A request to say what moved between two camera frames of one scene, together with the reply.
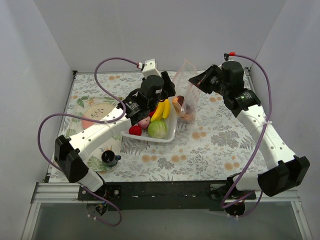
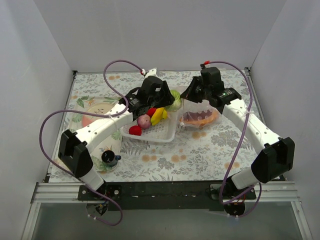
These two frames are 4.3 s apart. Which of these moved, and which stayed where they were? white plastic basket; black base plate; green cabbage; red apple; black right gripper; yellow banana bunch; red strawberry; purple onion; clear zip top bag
Moved: black right gripper; green cabbage; clear zip top bag
Stayed: white plastic basket; red apple; purple onion; yellow banana bunch; black base plate; red strawberry
